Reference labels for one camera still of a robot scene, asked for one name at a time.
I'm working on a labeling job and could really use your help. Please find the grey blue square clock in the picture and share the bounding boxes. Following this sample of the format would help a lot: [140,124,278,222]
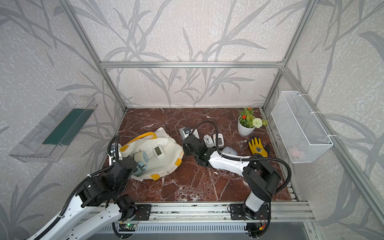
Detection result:
[179,127,200,141]

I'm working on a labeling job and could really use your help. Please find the white canvas tote bag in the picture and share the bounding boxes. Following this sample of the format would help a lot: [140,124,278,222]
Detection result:
[120,127,184,182]

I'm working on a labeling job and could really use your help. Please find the white digital paw clock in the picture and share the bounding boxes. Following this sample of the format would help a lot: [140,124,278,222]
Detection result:
[213,133,225,149]

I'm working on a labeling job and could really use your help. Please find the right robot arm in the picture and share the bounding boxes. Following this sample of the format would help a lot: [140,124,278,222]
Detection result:
[183,121,292,214]

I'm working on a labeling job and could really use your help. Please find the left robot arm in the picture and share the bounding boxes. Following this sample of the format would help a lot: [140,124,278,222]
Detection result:
[31,135,138,240]

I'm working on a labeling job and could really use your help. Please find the blue twin bell alarm clock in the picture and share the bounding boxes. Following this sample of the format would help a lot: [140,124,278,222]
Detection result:
[134,151,149,177]

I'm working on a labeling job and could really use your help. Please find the grey green square clock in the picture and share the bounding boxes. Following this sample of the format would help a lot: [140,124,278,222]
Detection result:
[154,145,166,159]

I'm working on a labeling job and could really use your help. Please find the potted artificial flower plant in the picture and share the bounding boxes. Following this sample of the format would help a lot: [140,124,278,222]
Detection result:
[238,107,268,137]

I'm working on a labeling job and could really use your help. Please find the yellow work glove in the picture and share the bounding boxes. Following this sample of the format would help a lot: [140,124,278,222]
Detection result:
[248,137,270,158]

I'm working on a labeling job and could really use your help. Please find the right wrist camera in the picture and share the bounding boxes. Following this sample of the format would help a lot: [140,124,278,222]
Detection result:
[182,127,192,136]

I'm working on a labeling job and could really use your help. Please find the clear plastic wall shelf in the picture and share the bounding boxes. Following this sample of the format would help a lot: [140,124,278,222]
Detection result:
[9,94,98,163]

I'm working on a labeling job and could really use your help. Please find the white wire mesh basket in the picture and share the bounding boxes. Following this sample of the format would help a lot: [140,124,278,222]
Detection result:
[272,91,334,164]

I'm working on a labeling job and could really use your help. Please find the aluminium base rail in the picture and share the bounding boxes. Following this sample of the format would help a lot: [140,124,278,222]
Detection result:
[62,201,316,224]

